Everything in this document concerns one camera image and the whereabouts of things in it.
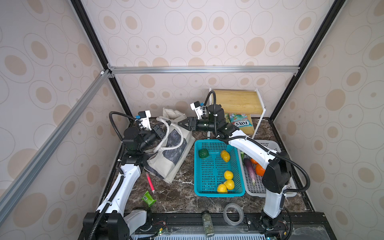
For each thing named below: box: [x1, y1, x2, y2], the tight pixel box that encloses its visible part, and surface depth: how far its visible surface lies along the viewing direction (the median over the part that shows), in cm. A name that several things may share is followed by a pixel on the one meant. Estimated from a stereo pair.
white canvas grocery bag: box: [144, 108, 196, 184], surface depth 83 cm
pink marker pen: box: [145, 172, 155, 193], surface depth 88 cm
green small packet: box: [141, 190, 157, 207], surface depth 81 cm
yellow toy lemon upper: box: [221, 150, 231, 163], surface depth 95 cm
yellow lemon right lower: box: [224, 179, 235, 190], surface depth 84 cm
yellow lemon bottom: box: [217, 183, 228, 193], surface depth 83 cm
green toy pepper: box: [198, 148, 209, 159], surface depth 96 cm
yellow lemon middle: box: [224, 170, 234, 180], surface depth 87 cm
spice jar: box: [202, 211, 215, 238], surface depth 72 cm
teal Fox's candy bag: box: [229, 113, 253, 128], surface depth 96 cm
